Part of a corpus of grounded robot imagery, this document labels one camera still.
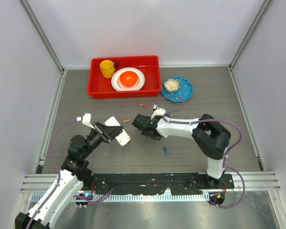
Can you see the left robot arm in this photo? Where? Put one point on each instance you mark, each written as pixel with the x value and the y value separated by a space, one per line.
pixel 73 175

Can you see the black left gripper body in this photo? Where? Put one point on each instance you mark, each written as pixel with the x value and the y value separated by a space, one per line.
pixel 96 137

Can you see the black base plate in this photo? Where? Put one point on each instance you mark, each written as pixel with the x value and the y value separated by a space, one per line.
pixel 151 184

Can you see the small patterned bowl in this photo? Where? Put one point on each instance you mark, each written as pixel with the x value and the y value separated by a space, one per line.
pixel 171 85

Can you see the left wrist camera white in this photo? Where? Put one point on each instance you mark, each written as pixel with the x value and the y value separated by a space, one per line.
pixel 85 120

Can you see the white plate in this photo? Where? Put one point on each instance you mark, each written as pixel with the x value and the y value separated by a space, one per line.
pixel 116 84

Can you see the blue polka dot plate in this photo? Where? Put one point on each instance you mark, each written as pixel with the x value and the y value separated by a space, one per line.
pixel 185 92

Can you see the white cable duct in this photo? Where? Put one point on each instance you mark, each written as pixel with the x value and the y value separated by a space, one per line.
pixel 166 197

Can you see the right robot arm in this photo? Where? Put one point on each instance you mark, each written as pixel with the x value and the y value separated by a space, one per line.
pixel 211 137

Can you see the yellow cup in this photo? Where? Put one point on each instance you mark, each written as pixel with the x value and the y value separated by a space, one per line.
pixel 108 68

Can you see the red plastic bin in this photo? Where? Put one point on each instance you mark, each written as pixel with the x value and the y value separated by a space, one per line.
pixel 101 88

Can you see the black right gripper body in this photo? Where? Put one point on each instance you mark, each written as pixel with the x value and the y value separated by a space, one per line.
pixel 156 138

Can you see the orange bowl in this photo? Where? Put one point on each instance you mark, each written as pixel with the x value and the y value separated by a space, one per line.
pixel 128 78

